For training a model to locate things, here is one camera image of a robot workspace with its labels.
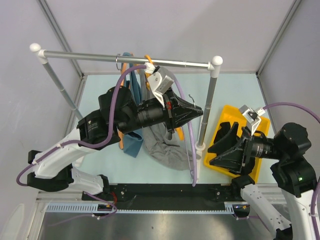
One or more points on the purple plastic hanger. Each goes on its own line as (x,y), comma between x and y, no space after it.
(194,170)

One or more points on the blue tank top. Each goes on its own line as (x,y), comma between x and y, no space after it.
(131,143)

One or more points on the orange hanger with metal hook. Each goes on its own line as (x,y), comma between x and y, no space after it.
(122,72)

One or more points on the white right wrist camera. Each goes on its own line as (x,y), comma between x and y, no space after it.
(253,117)

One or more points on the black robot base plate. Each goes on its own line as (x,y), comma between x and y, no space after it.
(170,195)

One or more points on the orange plastic hanger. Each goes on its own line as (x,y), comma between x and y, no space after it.
(178,130)

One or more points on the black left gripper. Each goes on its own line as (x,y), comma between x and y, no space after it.
(174,105)

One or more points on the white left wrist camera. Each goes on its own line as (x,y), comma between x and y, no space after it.
(160,80)

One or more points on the yellow plastic bin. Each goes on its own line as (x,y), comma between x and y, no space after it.
(232,114)

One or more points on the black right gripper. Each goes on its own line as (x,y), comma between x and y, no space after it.
(230,155)

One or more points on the black tank top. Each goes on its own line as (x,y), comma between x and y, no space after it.
(225,136)

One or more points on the silver white clothes rack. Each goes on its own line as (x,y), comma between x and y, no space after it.
(214,66)

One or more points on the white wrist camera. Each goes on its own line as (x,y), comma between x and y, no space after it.
(253,117)
(160,80)

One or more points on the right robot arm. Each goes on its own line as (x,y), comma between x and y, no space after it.
(293,174)

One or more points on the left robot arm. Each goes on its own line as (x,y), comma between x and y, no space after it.
(53,170)

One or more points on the white slotted cable duct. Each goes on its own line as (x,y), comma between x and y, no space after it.
(103,208)

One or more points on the grey tank top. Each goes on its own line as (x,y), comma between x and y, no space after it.
(164,147)

